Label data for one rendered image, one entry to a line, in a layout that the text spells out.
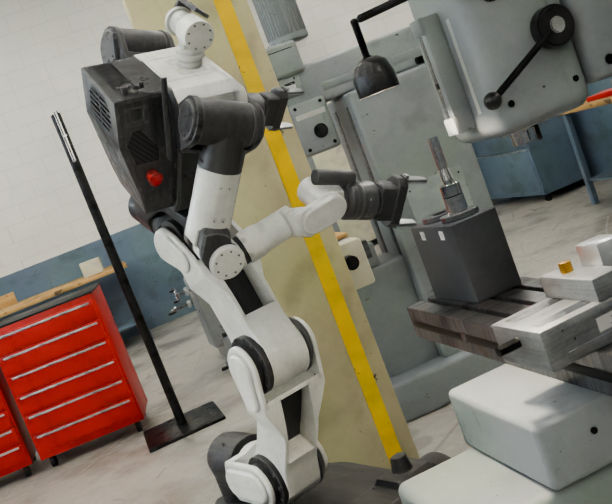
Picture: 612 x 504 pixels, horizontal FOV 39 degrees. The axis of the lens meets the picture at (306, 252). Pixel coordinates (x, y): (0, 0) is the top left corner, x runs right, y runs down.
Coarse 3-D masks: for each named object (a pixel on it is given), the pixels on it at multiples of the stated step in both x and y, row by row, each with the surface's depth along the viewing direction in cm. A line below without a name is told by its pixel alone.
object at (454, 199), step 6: (456, 186) 198; (444, 192) 199; (450, 192) 198; (456, 192) 198; (462, 192) 200; (444, 198) 200; (450, 198) 199; (456, 198) 198; (462, 198) 199; (450, 204) 199; (456, 204) 199; (462, 204) 199; (450, 210) 200; (456, 210) 199; (462, 210) 199
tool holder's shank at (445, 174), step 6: (432, 138) 198; (432, 144) 198; (438, 144) 198; (432, 150) 199; (438, 150) 198; (438, 156) 198; (444, 156) 199; (438, 162) 199; (444, 162) 199; (438, 168) 199; (444, 168) 199; (444, 174) 199; (450, 174) 199; (444, 180) 199; (450, 180) 199
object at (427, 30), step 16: (432, 16) 150; (416, 32) 152; (432, 32) 150; (432, 48) 151; (448, 48) 151; (432, 64) 152; (448, 64) 151; (432, 80) 154; (448, 80) 151; (448, 96) 152; (464, 96) 152; (448, 112) 153; (464, 112) 152; (448, 128) 155; (464, 128) 152
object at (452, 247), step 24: (432, 216) 210; (456, 216) 197; (480, 216) 196; (432, 240) 206; (456, 240) 194; (480, 240) 196; (504, 240) 198; (432, 264) 211; (456, 264) 199; (480, 264) 196; (504, 264) 198; (432, 288) 216; (456, 288) 204; (480, 288) 196; (504, 288) 198
